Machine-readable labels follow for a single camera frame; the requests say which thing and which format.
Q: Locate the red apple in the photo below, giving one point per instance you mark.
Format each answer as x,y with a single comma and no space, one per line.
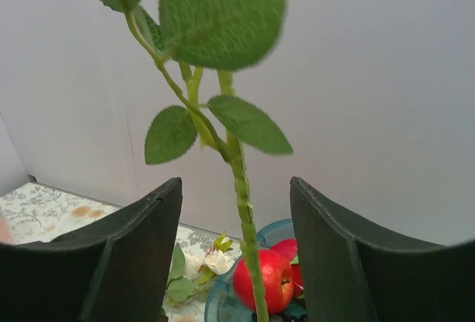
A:
277,278

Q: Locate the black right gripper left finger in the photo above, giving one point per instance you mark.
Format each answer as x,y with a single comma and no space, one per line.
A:
114,269

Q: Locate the teal plastic fruit basket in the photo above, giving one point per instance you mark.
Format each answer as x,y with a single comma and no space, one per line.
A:
222,303

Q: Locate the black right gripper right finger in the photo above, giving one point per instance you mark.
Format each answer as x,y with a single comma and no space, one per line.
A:
356,270

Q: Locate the floral patterned tablecloth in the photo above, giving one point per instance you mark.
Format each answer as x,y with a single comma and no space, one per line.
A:
37,212

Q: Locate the pink rose stem upper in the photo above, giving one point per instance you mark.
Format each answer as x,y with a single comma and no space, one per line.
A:
190,275

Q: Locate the dark purple grapes bunch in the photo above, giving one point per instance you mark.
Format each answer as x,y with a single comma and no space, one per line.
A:
295,312

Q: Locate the white rose stem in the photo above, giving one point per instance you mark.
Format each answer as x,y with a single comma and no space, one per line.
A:
197,45

